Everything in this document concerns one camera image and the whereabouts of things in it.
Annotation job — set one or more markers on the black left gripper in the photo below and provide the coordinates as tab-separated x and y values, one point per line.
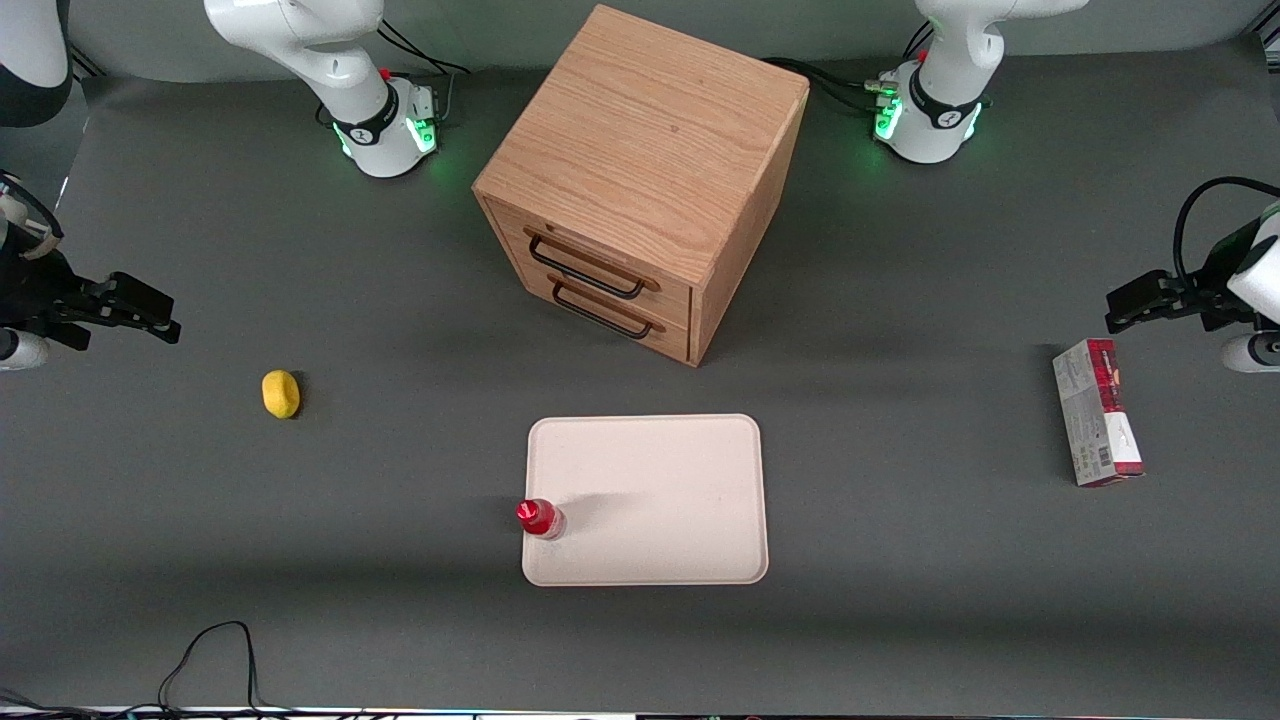
1205	292

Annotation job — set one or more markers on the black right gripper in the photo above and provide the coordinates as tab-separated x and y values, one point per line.
38	296

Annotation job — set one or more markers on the red coke bottle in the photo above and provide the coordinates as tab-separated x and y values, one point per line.
541	519

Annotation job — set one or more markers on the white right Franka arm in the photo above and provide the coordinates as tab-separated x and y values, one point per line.
330	60

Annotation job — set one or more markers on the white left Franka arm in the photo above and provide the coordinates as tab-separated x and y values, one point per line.
940	100

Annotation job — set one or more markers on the beige rectangular tray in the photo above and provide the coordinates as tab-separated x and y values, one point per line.
660	500

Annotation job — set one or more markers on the red plaid cardboard box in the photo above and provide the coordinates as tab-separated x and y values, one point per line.
1095	420

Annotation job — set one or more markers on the yellow lemon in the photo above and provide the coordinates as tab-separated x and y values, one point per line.
281	394

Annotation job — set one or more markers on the wooden drawer front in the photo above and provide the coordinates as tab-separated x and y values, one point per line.
625	318
600	258

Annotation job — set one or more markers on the wooden two-drawer cabinet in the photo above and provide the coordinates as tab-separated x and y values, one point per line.
640	140

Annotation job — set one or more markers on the black aluminium frame bar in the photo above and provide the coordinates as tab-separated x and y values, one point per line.
86	66

